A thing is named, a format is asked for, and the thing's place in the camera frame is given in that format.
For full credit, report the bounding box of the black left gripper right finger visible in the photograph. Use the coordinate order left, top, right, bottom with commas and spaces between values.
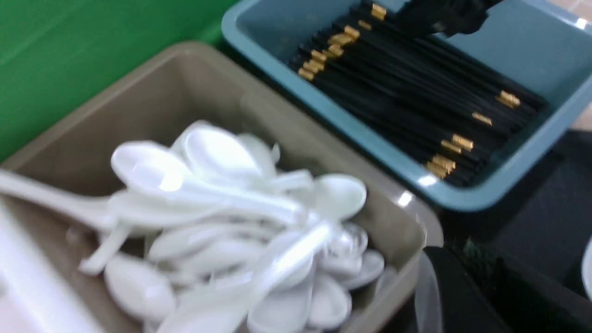
414, 245, 591, 333

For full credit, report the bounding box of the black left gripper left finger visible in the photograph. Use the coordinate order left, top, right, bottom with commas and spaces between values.
394, 0, 501, 37

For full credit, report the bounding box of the white square sauce dish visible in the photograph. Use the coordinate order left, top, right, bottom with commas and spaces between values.
580, 237, 592, 301

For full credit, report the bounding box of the black plastic serving tray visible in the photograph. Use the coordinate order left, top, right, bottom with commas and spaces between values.
384, 129, 592, 333

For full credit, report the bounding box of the pile of black chopsticks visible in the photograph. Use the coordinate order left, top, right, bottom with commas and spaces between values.
287, 0, 549, 188

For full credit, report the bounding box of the teal plastic chopstick bin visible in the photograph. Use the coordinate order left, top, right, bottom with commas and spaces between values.
221, 0, 592, 211

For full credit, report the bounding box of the olive plastic spoon bin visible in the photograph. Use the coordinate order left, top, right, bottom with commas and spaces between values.
1, 42, 443, 333

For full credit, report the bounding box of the pile of white spoons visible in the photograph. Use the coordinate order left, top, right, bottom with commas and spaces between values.
1, 122, 385, 333

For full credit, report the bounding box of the green cloth backdrop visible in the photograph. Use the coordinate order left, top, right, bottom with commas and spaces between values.
0, 0, 235, 160

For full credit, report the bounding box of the large white plastic tub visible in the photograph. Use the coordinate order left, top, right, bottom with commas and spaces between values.
0, 203, 103, 333

